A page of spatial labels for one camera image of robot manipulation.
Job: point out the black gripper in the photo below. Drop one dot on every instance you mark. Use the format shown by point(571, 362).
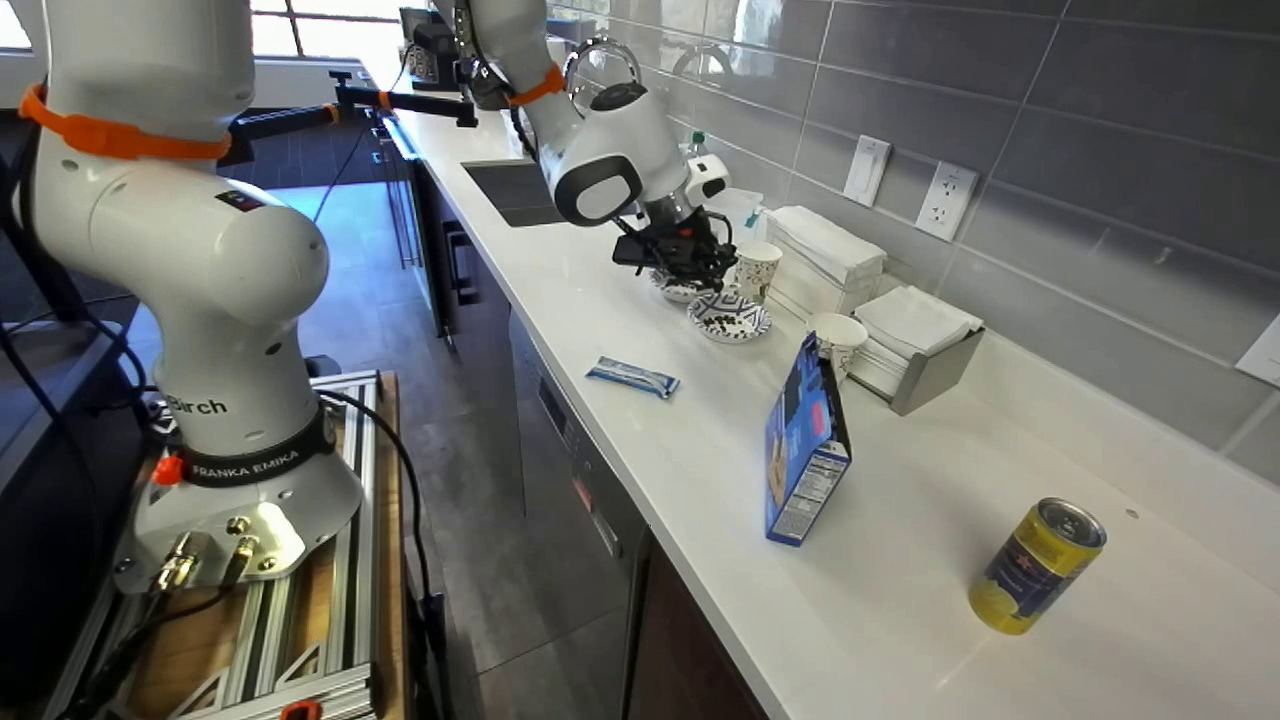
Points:
point(667, 232)

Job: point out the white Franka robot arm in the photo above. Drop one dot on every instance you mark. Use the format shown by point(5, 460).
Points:
point(175, 265)

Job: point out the blue white paper bowl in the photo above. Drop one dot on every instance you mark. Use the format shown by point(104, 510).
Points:
point(731, 322)
point(680, 298)

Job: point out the patterned paper cup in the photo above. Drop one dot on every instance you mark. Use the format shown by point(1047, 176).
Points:
point(760, 275)

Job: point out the clear plastic container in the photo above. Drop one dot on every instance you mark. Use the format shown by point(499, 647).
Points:
point(747, 213)

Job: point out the small soap bottle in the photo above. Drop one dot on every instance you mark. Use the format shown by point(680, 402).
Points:
point(695, 141)

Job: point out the stack of white napkins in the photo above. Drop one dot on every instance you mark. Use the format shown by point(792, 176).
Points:
point(824, 260)

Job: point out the plain white paper cup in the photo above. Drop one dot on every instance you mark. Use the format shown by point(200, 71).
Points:
point(839, 343)

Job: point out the dark kitchen sink basin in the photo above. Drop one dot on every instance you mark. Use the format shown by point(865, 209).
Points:
point(505, 193)

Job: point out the blue cardboard food box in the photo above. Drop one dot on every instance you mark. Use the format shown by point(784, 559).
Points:
point(804, 444)

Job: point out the white rectangular box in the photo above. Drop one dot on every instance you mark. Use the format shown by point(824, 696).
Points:
point(922, 348)

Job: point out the grey under-counter dishwasher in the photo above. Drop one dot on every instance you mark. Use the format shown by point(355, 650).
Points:
point(573, 504)

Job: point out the white power outlet plate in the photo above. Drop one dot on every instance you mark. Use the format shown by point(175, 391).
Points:
point(947, 201)

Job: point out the brown cabinet door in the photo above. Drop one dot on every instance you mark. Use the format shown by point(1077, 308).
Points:
point(680, 654)

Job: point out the bright window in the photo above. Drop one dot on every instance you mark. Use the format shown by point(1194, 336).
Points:
point(334, 20)

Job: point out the yellow labelled tin can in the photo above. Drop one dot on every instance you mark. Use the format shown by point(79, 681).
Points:
point(1039, 565)

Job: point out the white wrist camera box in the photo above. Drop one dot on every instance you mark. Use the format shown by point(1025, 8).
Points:
point(706, 181)

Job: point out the white light switch plate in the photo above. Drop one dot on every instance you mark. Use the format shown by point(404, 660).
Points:
point(865, 171)

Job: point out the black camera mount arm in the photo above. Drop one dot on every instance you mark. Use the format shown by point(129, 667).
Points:
point(385, 103)

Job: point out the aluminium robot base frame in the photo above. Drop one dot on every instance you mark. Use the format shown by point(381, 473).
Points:
point(340, 643)

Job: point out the white blank wall plate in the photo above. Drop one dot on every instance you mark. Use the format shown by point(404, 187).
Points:
point(1260, 355)

